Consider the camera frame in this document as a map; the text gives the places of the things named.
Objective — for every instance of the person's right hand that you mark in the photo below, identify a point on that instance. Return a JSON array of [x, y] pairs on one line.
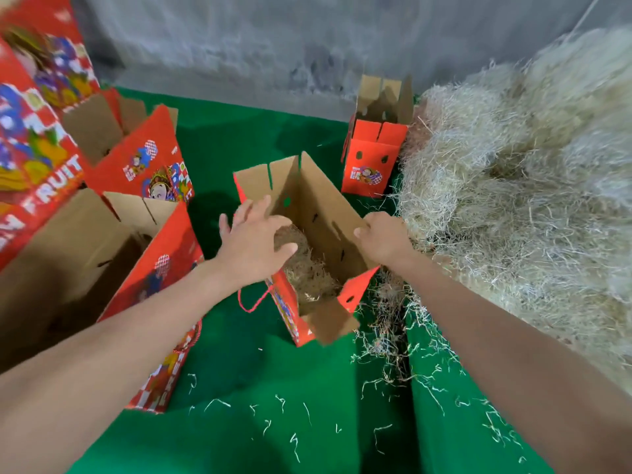
[[385, 240]]

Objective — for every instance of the person's left hand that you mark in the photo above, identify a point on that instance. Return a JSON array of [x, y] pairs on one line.
[[252, 247]]

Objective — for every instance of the small straw filler clump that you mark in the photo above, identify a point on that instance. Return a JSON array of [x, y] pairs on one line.
[[306, 266]]

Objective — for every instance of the red cardboard box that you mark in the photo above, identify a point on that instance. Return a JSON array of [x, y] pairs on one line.
[[373, 153], [316, 207]]

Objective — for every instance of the pile of wood wool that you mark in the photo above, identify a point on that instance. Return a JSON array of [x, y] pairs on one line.
[[533, 182]]

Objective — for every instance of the group of red boxes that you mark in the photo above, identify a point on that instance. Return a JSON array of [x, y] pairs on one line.
[[89, 232]]

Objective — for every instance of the person's left forearm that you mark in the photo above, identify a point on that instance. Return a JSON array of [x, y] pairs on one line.
[[99, 370]]

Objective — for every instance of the person's right forearm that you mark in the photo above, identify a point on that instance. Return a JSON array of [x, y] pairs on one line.
[[513, 360]]

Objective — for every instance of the white pole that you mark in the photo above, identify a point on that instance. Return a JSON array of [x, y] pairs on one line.
[[585, 14]]

